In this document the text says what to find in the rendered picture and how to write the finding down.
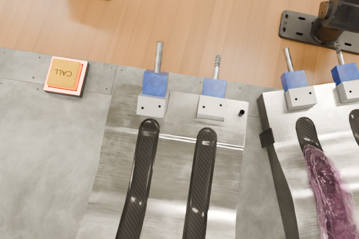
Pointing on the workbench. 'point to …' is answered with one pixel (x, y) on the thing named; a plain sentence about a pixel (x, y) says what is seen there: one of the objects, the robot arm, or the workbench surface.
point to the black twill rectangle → (266, 138)
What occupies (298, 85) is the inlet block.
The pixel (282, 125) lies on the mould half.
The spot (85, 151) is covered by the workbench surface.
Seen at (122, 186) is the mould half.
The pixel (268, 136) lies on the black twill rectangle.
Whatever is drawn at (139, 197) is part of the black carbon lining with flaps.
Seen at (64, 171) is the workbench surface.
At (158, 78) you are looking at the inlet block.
